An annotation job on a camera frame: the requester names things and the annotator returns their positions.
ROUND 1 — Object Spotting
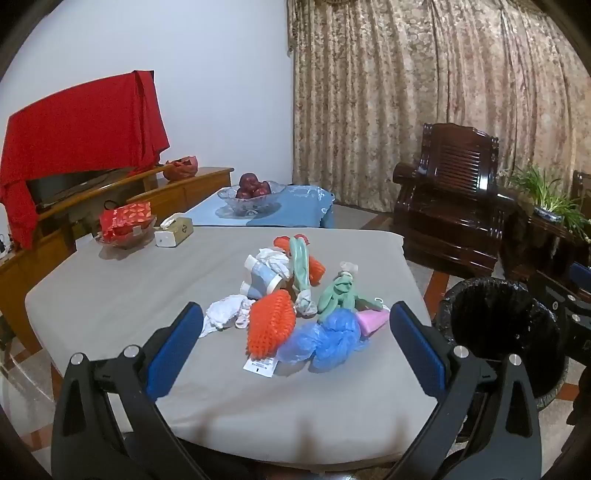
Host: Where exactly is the red plastic bag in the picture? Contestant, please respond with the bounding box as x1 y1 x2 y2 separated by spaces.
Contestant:
273 234 311 252

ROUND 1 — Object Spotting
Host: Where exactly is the white cloth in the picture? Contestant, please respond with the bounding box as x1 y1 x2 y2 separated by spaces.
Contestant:
199 295 256 337

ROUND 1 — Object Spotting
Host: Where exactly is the dark wooden side table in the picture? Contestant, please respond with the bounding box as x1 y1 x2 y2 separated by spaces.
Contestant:
500 198 591 301

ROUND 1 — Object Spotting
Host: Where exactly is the small orange foam net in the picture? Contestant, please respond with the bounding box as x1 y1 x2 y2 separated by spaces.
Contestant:
307 255 327 288

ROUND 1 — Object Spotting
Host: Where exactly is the red gift box in bowl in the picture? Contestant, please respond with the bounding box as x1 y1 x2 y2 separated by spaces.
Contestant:
99 200 155 243

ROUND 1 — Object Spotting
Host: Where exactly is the black trash bin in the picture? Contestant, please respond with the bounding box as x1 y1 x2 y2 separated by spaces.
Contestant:
436 276 571 411

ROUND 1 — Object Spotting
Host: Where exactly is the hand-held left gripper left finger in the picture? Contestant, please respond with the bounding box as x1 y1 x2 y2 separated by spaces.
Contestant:
51 301 219 480

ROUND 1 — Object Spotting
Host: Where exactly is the beige tissue box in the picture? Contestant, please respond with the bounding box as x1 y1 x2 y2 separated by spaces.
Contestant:
154 213 195 248

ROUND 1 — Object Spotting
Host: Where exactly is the wooden cabinet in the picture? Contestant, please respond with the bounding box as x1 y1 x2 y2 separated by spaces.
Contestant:
0 166 235 356

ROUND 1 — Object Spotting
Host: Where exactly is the white plastic bag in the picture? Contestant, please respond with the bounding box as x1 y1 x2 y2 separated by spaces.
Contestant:
256 248 291 278

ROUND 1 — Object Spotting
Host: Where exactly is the blue plastic bag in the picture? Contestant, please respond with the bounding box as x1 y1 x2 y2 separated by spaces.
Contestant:
310 308 372 373
276 322 328 365

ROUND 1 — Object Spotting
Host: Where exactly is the dark wooden armchair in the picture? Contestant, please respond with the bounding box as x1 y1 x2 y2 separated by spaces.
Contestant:
392 122 519 278

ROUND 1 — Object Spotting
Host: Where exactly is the white paper tag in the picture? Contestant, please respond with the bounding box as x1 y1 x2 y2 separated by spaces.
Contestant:
243 356 279 377

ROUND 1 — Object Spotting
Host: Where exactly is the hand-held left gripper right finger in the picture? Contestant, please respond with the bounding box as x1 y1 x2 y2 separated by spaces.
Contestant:
389 301 543 480

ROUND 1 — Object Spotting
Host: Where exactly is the glass fruit bowl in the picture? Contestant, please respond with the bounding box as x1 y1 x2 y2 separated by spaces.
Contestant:
217 181 287 219

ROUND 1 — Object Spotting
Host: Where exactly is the black television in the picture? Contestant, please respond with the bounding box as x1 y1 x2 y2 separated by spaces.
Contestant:
26 168 125 209

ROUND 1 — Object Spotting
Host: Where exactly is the blue tablecloth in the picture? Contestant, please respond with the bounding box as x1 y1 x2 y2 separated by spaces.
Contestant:
184 185 336 230

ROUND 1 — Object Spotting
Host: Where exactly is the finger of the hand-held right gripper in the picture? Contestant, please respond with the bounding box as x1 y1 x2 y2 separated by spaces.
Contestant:
569 261 591 291
527 271 583 326

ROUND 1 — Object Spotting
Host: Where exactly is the red cloth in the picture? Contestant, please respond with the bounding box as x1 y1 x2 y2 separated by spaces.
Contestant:
0 70 171 248

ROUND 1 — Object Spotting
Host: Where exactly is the floral beige curtain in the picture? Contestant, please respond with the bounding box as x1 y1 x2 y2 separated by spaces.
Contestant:
285 0 591 214

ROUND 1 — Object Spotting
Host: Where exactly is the large orange foam net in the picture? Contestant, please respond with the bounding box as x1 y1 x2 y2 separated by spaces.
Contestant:
246 290 297 357

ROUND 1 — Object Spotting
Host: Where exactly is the green potted plant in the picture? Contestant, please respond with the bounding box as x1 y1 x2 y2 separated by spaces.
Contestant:
507 164 591 243

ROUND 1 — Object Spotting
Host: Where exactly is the blue and white box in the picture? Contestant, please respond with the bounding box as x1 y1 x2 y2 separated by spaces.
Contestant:
239 254 283 298

